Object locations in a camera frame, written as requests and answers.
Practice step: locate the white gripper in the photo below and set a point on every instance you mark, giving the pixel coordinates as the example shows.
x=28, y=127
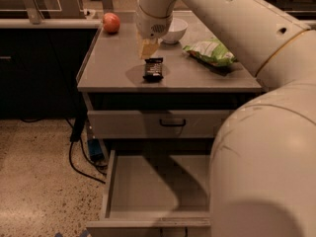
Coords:
x=152, y=26

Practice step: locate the black rxbar chocolate bar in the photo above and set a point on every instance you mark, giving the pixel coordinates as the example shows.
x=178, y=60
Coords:
x=153, y=69

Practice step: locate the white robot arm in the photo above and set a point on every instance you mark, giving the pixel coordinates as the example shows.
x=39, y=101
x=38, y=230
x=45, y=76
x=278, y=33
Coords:
x=263, y=159

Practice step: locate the grey drawer cabinet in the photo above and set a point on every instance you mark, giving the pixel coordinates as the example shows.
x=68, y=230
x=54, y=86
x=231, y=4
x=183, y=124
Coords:
x=182, y=98

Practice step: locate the closed top drawer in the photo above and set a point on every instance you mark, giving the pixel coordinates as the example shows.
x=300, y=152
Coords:
x=145, y=124

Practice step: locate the open middle drawer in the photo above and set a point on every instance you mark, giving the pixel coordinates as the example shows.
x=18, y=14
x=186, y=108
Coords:
x=146, y=191

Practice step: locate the white ceramic bowl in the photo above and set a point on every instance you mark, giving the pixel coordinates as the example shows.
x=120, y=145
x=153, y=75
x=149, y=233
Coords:
x=176, y=31

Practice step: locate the red apple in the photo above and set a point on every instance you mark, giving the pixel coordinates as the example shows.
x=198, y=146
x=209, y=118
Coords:
x=111, y=23

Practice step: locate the green chip bag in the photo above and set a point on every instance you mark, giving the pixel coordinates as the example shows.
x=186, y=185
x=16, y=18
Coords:
x=211, y=51

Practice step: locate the blue power adapter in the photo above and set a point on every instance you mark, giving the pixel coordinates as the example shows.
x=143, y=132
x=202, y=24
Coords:
x=95, y=150

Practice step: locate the black top drawer handle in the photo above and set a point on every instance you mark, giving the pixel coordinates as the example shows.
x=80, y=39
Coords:
x=172, y=122

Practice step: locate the black drawer handle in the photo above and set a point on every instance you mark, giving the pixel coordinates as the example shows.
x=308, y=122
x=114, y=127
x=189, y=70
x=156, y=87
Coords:
x=172, y=122
x=174, y=232

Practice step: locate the grey metal post left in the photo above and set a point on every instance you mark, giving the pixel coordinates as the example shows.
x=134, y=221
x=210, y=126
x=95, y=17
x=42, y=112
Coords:
x=33, y=11

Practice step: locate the black middle drawer handle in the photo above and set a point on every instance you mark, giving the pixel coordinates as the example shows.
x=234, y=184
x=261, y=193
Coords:
x=174, y=232

